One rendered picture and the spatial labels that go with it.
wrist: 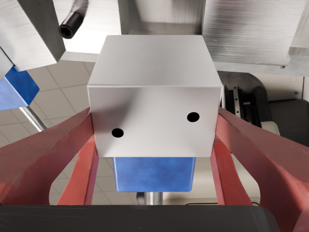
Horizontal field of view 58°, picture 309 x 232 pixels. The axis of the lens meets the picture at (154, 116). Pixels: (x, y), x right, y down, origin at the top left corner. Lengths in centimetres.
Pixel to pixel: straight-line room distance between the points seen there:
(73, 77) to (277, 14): 132
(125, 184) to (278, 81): 88
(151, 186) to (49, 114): 158
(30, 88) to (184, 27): 17
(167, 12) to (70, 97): 137
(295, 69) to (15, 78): 28
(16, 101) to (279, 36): 24
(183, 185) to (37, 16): 19
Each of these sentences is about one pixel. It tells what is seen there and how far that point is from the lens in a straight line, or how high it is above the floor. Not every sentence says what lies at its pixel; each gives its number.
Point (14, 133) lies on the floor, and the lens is 200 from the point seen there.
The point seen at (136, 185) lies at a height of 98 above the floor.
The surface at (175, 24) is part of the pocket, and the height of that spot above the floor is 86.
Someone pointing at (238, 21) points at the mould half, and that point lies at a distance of 18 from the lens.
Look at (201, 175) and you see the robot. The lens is 48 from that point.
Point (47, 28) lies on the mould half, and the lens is 28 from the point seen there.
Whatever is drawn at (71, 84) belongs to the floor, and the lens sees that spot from 149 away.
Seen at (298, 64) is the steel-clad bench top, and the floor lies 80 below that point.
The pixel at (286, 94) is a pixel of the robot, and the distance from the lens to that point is 105.
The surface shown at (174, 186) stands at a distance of 16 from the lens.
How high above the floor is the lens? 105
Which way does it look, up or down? 45 degrees down
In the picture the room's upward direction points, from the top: 169 degrees counter-clockwise
